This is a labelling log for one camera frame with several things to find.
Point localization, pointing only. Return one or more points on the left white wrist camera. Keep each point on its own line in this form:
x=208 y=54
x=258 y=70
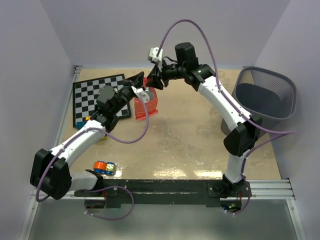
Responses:
x=144 y=94

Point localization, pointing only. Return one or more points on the grey mesh trash bin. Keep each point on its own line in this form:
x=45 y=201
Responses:
x=268 y=95

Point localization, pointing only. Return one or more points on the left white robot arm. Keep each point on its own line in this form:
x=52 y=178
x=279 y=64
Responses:
x=51 y=175

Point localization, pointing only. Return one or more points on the orange tape roll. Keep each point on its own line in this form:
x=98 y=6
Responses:
x=100 y=167

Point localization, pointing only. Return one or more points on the black white chessboard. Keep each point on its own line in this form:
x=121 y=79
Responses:
x=85 y=93

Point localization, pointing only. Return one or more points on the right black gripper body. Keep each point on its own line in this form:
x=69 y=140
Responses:
x=168 y=72

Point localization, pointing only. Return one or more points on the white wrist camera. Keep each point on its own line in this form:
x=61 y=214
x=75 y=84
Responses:
x=155 y=55
x=144 y=94

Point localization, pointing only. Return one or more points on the yellow blue toy blocks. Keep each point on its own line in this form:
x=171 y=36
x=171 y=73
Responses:
x=80 y=124

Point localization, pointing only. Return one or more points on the red plastic trash bag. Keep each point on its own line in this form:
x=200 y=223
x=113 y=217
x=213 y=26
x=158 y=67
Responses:
x=150 y=105

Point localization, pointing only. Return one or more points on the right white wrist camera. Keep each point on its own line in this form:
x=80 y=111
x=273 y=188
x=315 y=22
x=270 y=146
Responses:
x=155 y=55

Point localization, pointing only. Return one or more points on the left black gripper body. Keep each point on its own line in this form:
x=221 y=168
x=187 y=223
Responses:
x=127 y=92

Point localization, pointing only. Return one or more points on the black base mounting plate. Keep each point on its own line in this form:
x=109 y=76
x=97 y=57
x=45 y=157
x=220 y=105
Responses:
x=212 y=193

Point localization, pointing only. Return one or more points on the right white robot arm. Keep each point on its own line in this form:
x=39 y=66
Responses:
x=244 y=128

